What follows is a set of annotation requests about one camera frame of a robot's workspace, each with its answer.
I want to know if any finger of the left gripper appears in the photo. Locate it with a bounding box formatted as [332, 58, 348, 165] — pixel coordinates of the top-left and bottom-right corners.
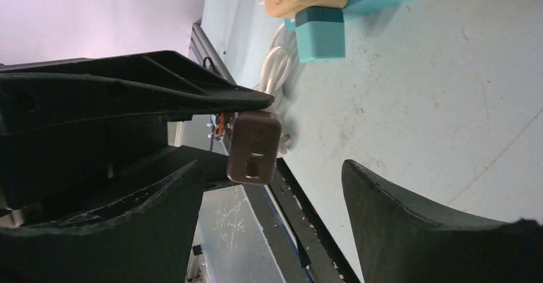
[1, 117, 232, 226]
[1, 51, 274, 135]

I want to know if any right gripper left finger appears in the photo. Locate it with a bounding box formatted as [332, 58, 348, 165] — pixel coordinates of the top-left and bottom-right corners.
[1, 161, 204, 282]

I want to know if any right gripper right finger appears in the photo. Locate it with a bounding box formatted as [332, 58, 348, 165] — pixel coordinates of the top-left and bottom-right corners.
[341, 159, 542, 282]

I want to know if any pink brown plug adapter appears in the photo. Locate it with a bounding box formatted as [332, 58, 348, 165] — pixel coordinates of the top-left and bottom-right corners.
[227, 111, 282, 186]

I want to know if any teal plug adapter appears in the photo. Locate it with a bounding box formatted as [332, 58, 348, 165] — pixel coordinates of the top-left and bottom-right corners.
[284, 6, 346, 63]

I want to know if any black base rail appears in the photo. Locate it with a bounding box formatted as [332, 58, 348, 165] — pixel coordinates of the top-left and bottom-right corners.
[243, 159, 360, 282]

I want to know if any white power strip cable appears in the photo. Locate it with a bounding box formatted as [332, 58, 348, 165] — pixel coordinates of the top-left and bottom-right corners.
[254, 22, 304, 159]

